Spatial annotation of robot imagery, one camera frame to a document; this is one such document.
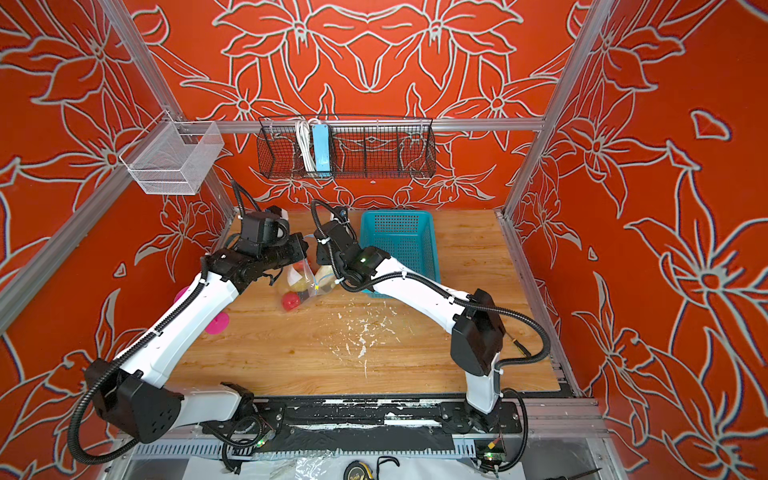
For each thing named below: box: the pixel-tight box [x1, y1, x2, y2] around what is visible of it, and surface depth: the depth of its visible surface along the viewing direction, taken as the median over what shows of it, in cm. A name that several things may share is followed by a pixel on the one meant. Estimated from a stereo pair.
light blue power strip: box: [312, 124, 331, 177], surface depth 92 cm
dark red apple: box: [282, 290, 301, 311], surface depth 92 cm
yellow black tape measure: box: [343, 460, 374, 480], surface depth 66 cm
